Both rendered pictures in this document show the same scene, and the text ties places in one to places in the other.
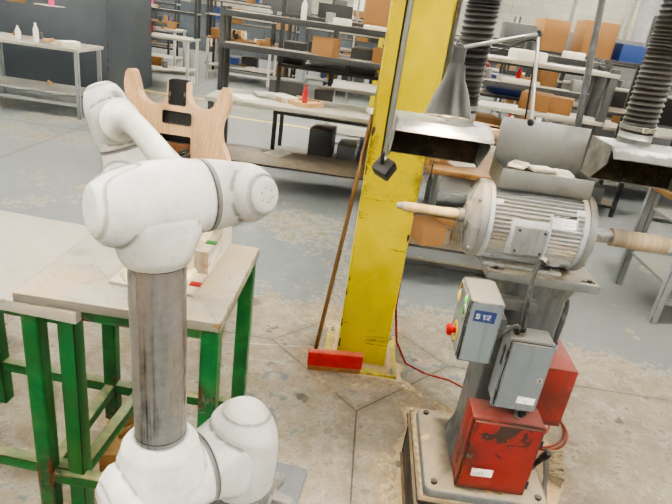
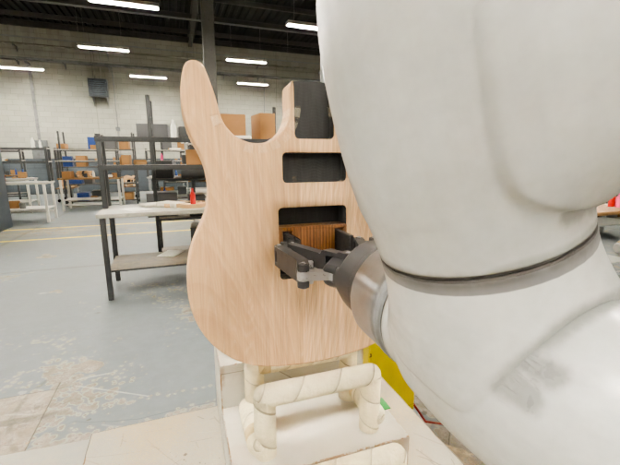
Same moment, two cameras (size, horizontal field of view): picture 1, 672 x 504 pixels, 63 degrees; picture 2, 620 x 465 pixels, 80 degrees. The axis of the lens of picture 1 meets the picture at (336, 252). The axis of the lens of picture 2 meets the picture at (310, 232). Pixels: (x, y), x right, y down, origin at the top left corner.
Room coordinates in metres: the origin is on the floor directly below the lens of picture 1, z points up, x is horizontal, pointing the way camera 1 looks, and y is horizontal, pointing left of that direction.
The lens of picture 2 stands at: (1.24, 0.74, 1.45)
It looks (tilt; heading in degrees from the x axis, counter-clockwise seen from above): 12 degrees down; 339
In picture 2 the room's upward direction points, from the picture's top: straight up
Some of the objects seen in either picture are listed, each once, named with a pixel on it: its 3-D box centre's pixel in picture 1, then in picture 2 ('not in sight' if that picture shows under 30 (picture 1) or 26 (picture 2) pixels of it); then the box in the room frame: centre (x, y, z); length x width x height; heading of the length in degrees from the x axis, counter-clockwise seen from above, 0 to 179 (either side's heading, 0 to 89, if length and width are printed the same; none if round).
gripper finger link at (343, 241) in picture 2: not in sight; (340, 241); (1.70, 0.52, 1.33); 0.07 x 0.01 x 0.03; 177
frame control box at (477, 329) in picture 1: (494, 326); not in sight; (1.48, -0.51, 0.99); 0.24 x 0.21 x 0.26; 89
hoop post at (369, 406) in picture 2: not in sight; (369, 400); (1.69, 0.47, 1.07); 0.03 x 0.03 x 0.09
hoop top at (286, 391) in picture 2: not in sight; (319, 384); (1.69, 0.55, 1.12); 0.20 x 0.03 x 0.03; 88
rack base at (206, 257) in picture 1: (176, 249); (311, 446); (1.73, 0.55, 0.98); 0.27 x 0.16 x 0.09; 89
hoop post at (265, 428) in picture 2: not in sight; (265, 424); (1.69, 0.63, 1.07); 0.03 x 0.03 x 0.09
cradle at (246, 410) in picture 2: not in sight; (253, 423); (1.73, 0.64, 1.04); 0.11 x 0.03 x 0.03; 179
